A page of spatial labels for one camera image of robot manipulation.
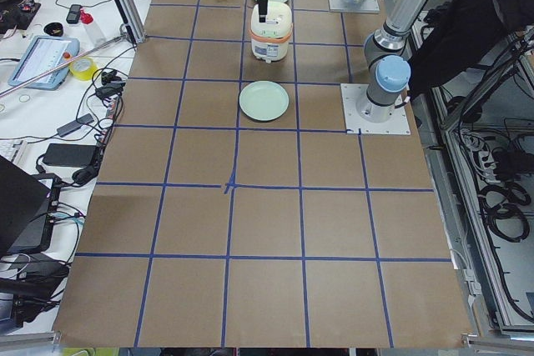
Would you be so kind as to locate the black gripper finger pressing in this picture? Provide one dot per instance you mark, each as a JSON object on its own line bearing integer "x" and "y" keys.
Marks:
{"x": 262, "y": 10}

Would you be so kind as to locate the near green plate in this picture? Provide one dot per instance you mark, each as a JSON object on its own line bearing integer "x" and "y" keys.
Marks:
{"x": 263, "y": 101}

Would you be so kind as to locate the metal rod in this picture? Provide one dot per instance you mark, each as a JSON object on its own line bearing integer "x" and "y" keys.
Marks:
{"x": 50, "y": 79}

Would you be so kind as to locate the red cap spray bottle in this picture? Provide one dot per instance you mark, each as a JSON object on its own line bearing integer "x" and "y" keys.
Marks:
{"x": 92, "y": 29}

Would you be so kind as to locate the black phone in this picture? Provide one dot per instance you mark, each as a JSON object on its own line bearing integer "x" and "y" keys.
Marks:
{"x": 74, "y": 14}

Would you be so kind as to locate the yellow tape roll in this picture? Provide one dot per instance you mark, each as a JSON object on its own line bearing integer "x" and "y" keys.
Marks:
{"x": 83, "y": 69}

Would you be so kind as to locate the blue teach pendant near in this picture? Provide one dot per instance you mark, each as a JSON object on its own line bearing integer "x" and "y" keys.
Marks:
{"x": 43, "y": 54}

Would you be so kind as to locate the large black power brick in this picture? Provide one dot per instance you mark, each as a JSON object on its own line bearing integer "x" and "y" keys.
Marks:
{"x": 69, "y": 155}

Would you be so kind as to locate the black laptop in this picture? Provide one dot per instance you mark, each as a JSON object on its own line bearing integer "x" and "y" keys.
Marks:
{"x": 27, "y": 206}

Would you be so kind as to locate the white rice cooker orange handle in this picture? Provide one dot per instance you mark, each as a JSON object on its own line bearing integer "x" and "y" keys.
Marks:
{"x": 270, "y": 40}

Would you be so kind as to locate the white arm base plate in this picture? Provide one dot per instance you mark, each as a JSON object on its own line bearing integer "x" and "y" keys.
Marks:
{"x": 364, "y": 117}

